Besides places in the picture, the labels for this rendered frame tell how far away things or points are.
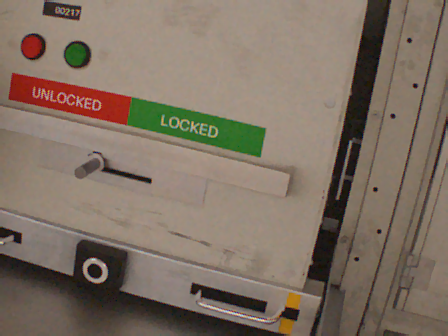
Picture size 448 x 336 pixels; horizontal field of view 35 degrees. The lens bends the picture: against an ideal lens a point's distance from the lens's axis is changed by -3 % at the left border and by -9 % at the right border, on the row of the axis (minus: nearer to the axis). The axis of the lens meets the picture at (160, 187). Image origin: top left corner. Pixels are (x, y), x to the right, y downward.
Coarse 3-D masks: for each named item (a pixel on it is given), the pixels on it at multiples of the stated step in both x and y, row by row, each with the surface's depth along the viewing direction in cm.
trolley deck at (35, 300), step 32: (0, 256) 98; (0, 288) 90; (32, 288) 91; (64, 288) 93; (96, 288) 95; (0, 320) 82; (32, 320) 84; (64, 320) 85; (96, 320) 87; (128, 320) 88; (160, 320) 89; (192, 320) 91; (224, 320) 92
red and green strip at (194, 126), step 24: (24, 96) 89; (48, 96) 88; (72, 96) 87; (96, 96) 87; (120, 96) 86; (120, 120) 87; (144, 120) 86; (168, 120) 85; (192, 120) 84; (216, 120) 83; (216, 144) 84; (240, 144) 83
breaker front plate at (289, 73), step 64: (0, 0) 87; (64, 0) 85; (128, 0) 82; (192, 0) 80; (256, 0) 78; (320, 0) 76; (0, 64) 89; (64, 64) 87; (128, 64) 84; (192, 64) 82; (256, 64) 80; (320, 64) 78; (0, 128) 91; (128, 128) 87; (320, 128) 80; (0, 192) 94; (64, 192) 91; (128, 192) 89; (192, 192) 86; (256, 192) 84; (320, 192) 82; (192, 256) 88; (256, 256) 86
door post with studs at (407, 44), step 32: (416, 0) 93; (416, 32) 94; (384, 64) 97; (416, 64) 95; (384, 96) 98; (416, 96) 96; (384, 128) 99; (384, 160) 100; (352, 192) 103; (384, 192) 101; (352, 224) 104; (384, 224) 102; (352, 256) 105; (352, 288) 106; (352, 320) 107
